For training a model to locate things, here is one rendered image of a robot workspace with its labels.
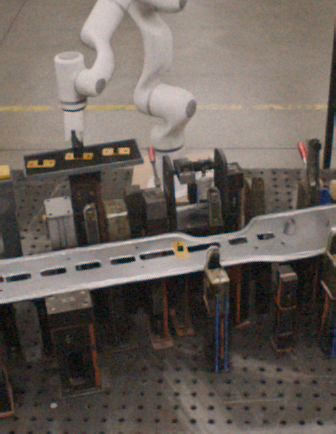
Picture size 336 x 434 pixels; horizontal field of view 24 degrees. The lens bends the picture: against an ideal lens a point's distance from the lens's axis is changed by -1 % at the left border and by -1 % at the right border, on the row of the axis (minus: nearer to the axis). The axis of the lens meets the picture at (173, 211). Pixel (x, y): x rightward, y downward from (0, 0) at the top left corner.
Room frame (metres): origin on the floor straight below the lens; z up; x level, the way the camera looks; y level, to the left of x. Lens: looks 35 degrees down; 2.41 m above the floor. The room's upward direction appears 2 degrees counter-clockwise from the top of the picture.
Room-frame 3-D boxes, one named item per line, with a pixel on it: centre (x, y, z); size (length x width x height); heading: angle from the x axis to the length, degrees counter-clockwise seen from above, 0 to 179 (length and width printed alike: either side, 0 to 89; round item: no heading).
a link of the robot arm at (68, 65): (2.11, 0.29, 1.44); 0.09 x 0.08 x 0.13; 55
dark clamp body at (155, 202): (2.01, 0.06, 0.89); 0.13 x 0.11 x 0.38; 12
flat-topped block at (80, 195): (2.10, 0.28, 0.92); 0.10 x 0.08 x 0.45; 102
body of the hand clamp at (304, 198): (2.08, -0.44, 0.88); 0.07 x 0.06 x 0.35; 12
